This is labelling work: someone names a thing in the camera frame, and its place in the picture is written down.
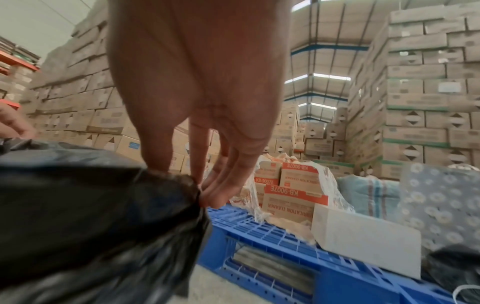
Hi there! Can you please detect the clear plastic wrap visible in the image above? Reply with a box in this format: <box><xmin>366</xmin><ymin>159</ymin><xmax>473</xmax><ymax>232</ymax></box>
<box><xmin>228</xmin><ymin>152</ymin><xmax>356</xmax><ymax>242</ymax></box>

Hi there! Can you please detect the person's left hand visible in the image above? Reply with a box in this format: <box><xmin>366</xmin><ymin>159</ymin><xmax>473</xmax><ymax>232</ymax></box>
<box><xmin>0</xmin><ymin>99</ymin><xmax>37</xmax><ymax>139</ymax></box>

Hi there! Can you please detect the striped blue cloth bundle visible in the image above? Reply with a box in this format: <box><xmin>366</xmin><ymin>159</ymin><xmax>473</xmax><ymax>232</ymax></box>
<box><xmin>334</xmin><ymin>174</ymin><xmax>403</xmax><ymax>222</ymax></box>

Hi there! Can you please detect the white foam block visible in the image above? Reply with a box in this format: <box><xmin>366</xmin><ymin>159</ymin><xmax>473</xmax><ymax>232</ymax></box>
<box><xmin>310</xmin><ymin>203</ymin><xmax>423</xmax><ymax>280</ymax></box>

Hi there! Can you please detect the grey floral cloth bundle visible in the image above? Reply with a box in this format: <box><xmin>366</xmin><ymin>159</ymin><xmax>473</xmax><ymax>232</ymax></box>
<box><xmin>396</xmin><ymin>162</ymin><xmax>480</xmax><ymax>253</ymax></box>

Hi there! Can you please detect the wall of brown cardboard boxes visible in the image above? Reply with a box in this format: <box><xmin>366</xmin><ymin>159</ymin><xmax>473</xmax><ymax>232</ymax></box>
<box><xmin>18</xmin><ymin>0</ymin><xmax>222</xmax><ymax>175</ymax></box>

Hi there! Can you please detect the blue plastic pallet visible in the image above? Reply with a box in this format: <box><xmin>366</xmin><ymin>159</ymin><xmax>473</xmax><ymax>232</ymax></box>
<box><xmin>196</xmin><ymin>204</ymin><xmax>464</xmax><ymax>304</ymax></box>

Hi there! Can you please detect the green-striped cardboard box stack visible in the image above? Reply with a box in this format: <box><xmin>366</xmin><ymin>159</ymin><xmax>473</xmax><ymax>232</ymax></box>
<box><xmin>344</xmin><ymin>2</ymin><xmax>480</xmax><ymax>182</ymax></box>

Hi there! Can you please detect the orange metal storage rack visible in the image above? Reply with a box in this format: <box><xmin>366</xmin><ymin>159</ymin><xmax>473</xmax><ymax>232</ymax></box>
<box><xmin>0</xmin><ymin>36</ymin><xmax>42</xmax><ymax>103</ymax></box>

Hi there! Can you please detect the white cord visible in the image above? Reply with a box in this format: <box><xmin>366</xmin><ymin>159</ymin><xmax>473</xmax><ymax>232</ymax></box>
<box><xmin>451</xmin><ymin>284</ymin><xmax>480</xmax><ymax>304</ymax></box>

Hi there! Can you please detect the small black plastic bag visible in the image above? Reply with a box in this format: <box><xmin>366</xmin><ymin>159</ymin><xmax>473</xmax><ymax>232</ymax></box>
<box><xmin>423</xmin><ymin>244</ymin><xmax>480</xmax><ymax>304</ymax></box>

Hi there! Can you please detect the distant cardboard box stack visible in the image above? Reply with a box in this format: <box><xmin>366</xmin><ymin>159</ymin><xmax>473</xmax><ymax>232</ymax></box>
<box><xmin>262</xmin><ymin>102</ymin><xmax>350</xmax><ymax>162</ymax></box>

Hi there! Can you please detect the large orange white carton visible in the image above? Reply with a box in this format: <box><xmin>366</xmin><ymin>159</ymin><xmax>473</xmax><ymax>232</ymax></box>
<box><xmin>261</xmin><ymin>184</ymin><xmax>330</xmax><ymax>224</ymax></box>

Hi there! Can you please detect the large black plastic bag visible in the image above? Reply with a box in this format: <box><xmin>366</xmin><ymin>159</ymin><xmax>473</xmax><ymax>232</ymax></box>
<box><xmin>0</xmin><ymin>137</ymin><xmax>214</xmax><ymax>304</ymax></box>

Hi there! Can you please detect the person's right hand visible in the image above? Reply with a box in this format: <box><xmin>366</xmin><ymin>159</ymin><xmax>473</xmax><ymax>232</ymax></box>
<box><xmin>106</xmin><ymin>0</ymin><xmax>294</xmax><ymax>209</ymax></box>

